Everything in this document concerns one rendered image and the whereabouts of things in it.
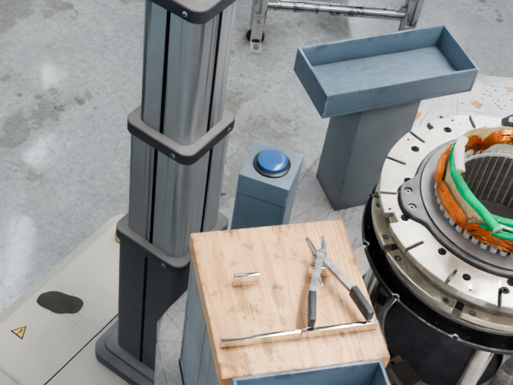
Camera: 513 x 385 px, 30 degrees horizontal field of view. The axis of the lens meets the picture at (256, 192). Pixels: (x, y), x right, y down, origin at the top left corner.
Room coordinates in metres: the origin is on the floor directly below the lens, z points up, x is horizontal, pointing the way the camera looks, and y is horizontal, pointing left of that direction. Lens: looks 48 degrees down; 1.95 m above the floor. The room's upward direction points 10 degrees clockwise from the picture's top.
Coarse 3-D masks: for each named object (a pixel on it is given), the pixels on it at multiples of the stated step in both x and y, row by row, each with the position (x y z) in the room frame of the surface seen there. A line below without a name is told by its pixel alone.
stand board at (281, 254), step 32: (320, 224) 0.77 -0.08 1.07; (192, 256) 0.70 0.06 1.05; (224, 256) 0.69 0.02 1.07; (256, 256) 0.70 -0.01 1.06; (288, 256) 0.71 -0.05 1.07; (352, 256) 0.73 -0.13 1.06; (224, 288) 0.65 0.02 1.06; (256, 288) 0.66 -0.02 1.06; (288, 288) 0.66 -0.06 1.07; (320, 288) 0.67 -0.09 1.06; (224, 320) 0.61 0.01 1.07; (256, 320) 0.61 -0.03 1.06; (288, 320) 0.62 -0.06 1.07; (320, 320) 0.63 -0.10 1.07; (352, 320) 0.64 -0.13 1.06; (224, 352) 0.56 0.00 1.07; (256, 352) 0.57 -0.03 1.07; (288, 352) 0.58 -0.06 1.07; (320, 352) 0.59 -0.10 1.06; (352, 352) 0.59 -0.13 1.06; (384, 352) 0.60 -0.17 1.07; (224, 384) 0.53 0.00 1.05
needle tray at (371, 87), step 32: (416, 32) 1.19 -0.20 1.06; (448, 32) 1.20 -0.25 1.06; (320, 64) 1.11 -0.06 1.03; (352, 64) 1.13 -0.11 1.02; (384, 64) 1.14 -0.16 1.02; (416, 64) 1.16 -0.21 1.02; (448, 64) 1.17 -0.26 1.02; (320, 96) 1.02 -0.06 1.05; (352, 96) 1.02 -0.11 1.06; (384, 96) 1.05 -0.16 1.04; (416, 96) 1.08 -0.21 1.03; (352, 128) 1.06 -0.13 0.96; (384, 128) 1.07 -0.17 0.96; (320, 160) 1.12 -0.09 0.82; (352, 160) 1.05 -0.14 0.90; (384, 160) 1.08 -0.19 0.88; (352, 192) 1.06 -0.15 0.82
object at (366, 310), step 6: (354, 288) 0.66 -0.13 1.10; (354, 294) 0.65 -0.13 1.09; (360, 294) 0.65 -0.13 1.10; (354, 300) 0.65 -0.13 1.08; (360, 300) 0.64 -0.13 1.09; (366, 300) 0.64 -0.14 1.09; (360, 306) 0.64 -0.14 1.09; (366, 306) 0.64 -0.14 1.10; (366, 312) 0.63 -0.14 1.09; (372, 312) 0.63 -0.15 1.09; (366, 318) 0.63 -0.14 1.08; (372, 318) 0.63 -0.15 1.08
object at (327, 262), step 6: (324, 258) 0.70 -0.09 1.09; (324, 264) 0.69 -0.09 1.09; (330, 264) 0.69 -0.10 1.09; (330, 270) 0.68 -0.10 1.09; (336, 270) 0.68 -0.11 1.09; (336, 276) 0.68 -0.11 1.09; (342, 276) 0.68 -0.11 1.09; (342, 282) 0.67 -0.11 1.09; (348, 282) 0.67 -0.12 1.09; (348, 288) 0.66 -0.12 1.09
